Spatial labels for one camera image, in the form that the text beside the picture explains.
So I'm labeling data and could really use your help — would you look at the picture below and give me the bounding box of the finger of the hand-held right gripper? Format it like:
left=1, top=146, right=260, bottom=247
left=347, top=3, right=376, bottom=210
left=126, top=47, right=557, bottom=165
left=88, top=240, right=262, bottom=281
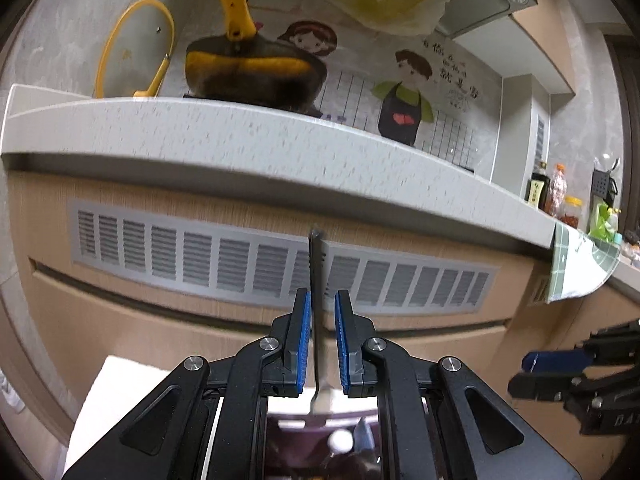
left=521, top=348, right=596, bottom=374
left=507, top=371, right=590, bottom=404

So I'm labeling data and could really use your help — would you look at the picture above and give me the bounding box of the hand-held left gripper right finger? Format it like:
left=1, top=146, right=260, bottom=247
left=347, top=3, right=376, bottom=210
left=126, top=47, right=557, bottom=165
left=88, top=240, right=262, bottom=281
left=334, top=289, right=583, bottom=480

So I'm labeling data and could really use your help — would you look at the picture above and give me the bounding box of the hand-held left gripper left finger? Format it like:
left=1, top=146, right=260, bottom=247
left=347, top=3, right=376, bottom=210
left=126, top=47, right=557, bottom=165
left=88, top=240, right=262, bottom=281
left=62, top=288, right=312, bottom=480

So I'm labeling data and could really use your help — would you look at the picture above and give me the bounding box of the metal utensil handle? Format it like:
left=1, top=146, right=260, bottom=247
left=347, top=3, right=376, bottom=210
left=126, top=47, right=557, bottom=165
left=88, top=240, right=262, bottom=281
left=308, top=226, right=332, bottom=413

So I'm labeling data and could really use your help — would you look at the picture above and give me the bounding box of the grey-blue round spoon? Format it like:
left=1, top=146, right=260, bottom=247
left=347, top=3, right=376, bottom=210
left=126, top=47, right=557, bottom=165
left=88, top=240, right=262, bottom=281
left=352, top=420, right=373, bottom=453

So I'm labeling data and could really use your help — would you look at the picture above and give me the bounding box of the purple utensil holder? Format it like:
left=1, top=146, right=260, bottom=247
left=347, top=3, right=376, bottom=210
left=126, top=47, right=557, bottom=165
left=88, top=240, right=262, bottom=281
left=265, top=407, right=383, bottom=480

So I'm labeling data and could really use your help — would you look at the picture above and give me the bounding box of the short silver vent grille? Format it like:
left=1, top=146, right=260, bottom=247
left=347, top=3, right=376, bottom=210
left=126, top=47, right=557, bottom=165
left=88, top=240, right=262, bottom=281
left=527, top=277, right=551, bottom=306

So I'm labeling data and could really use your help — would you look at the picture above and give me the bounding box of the green checked towel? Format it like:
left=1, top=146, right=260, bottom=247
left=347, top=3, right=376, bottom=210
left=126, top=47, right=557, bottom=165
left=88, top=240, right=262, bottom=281
left=546, top=222, right=623, bottom=305

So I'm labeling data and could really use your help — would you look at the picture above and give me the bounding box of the long silver vent grille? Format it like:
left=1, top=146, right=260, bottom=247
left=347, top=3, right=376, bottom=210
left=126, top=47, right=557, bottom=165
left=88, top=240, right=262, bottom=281
left=67, top=199, right=501, bottom=315

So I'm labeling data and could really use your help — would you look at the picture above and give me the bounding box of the green plastic bag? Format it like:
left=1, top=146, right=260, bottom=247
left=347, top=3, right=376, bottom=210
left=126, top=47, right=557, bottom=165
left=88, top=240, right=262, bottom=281
left=587, top=205, right=623, bottom=241

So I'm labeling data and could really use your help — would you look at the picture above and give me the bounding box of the orange-lidded jar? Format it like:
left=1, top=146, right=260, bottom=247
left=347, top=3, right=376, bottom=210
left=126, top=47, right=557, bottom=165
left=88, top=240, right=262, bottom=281
left=560, top=196, right=583, bottom=228

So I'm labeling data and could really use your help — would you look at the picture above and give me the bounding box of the beige wooden cabinet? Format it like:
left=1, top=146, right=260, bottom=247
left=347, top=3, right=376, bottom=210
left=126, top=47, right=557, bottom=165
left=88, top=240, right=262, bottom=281
left=0, top=170, right=640, bottom=461

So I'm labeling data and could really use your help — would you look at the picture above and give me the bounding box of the red-filled clear bottle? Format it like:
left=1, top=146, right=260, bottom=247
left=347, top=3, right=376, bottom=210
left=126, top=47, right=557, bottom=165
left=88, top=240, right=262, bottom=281
left=547, top=162, right=568, bottom=218

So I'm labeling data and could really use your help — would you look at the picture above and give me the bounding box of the dark sauce bottle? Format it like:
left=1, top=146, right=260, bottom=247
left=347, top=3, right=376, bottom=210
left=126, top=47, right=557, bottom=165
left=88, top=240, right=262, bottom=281
left=525, top=161, right=550, bottom=208

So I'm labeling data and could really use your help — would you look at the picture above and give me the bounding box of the black utensil rack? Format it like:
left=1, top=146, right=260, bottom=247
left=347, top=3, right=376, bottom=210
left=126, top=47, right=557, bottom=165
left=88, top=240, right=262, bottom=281
left=591, top=157, right=621, bottom=201

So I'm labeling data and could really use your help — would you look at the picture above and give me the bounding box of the white towel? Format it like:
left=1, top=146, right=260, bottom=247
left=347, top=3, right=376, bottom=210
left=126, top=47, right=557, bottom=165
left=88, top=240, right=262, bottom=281
left=64, top=355, right=176, bottom=476

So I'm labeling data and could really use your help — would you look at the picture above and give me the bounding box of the white stone countertop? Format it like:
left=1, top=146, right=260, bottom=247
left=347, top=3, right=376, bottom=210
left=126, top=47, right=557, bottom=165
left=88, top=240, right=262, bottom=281
left=0, top=83, right=640, bottom=311

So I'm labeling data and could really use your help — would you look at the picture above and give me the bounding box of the yellow frying pan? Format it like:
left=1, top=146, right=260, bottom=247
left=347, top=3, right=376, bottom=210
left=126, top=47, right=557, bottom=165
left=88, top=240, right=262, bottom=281
left=185, top=0, right=326, bottom=111

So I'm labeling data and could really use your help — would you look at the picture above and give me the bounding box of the yellow-rimmed glass lid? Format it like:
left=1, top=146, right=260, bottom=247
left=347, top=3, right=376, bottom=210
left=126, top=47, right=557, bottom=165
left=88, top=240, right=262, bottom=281
left=92, top=0, right=177, bottom=99

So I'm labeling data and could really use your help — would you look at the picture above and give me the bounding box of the silver range hood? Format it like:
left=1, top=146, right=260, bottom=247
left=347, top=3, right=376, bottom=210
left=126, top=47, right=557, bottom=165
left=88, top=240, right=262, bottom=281
left=435, top=0, right=538, bottom=41

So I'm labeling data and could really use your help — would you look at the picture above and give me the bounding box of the white utensil handle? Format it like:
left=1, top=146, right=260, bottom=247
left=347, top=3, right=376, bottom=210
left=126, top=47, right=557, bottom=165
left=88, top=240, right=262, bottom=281
left=327, top=430, right=353, bottom=456

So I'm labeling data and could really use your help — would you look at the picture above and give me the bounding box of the cartoon wall sticker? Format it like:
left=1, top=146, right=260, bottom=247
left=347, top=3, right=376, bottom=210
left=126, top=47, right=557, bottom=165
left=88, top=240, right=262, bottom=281
left=250, top=5, right=501, bottom=173

